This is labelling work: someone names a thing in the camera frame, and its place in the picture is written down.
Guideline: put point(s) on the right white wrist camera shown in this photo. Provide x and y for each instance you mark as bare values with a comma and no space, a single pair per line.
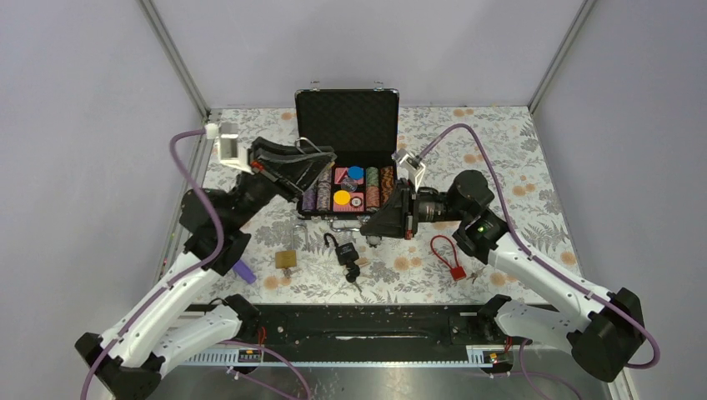
413,166

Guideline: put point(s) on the floral tablecloth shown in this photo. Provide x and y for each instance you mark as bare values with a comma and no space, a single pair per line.
500,142

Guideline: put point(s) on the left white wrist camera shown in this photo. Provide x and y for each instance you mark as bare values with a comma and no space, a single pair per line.
231,150

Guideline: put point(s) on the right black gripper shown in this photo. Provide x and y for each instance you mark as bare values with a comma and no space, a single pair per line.
389,221

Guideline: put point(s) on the brass padlock long shackle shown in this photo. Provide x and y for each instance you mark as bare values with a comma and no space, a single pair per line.
286,260

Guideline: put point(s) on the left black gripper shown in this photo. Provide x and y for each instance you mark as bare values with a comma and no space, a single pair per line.
300,172

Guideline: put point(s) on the silver keys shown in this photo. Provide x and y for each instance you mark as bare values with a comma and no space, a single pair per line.
476,274

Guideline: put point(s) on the black poker chip case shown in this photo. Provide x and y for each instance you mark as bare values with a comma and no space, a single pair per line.
361,126

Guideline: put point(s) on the small brass padlock astronaut keychain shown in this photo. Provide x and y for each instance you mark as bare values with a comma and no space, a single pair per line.
305,146

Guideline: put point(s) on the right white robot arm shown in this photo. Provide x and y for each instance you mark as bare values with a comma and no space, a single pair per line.
600,329

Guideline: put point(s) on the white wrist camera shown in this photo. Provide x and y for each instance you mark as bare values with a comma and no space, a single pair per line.
413,166
231,150

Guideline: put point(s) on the black padlock with keys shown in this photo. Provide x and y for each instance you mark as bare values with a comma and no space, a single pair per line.
347,257

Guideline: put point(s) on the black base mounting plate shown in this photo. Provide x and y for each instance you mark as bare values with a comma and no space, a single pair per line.
371,333

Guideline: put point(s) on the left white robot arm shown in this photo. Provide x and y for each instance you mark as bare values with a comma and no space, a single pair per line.
131,358

